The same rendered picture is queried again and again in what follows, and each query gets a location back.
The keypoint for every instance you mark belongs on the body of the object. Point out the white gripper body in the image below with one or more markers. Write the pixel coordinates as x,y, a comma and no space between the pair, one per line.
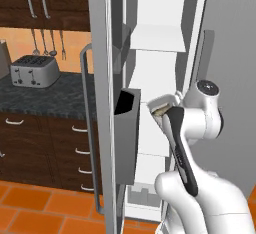
163,102

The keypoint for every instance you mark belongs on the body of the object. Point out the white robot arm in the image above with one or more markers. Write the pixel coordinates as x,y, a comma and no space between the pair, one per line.
220,208

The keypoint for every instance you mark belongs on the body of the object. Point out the white freezer cabinet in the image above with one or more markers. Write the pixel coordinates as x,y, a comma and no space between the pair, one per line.
156,71

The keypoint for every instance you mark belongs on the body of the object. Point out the white freezer shelf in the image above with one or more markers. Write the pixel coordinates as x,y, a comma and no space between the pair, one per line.
153,154
156,38

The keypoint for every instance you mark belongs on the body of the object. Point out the grey freezer door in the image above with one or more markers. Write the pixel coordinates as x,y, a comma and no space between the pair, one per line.
100,78

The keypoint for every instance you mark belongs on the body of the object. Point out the white freezer drawer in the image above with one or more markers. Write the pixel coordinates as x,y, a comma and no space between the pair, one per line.
143,196

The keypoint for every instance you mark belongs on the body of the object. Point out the tall grey door bin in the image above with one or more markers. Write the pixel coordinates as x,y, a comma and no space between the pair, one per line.
128,144

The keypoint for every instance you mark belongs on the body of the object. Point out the small grey door bin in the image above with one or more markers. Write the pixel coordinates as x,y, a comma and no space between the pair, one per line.
120,49

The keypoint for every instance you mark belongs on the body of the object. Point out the grey fridge door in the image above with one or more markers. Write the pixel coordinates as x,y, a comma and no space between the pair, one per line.
233,44

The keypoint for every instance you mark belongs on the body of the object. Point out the dark wood drawer cabinet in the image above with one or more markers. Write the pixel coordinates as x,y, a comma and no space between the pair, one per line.
66,158

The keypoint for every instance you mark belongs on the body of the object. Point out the hanging metal fork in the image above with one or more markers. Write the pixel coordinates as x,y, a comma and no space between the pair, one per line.
62,49

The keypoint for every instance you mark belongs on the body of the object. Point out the hanging metal utensil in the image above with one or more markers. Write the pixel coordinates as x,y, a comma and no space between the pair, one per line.
35,44
44,44
53,46

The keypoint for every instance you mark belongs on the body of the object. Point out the silver toaster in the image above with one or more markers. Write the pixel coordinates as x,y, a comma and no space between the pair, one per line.
35,71

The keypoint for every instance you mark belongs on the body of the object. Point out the dark wood cupboard door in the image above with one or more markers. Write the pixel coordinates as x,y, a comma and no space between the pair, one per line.
66,1
13,1

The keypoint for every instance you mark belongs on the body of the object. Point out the dark wood base cabinet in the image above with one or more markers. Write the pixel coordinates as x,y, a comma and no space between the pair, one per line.
23,151

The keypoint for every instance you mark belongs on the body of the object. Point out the grey object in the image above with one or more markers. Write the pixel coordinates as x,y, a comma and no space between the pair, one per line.
3,59

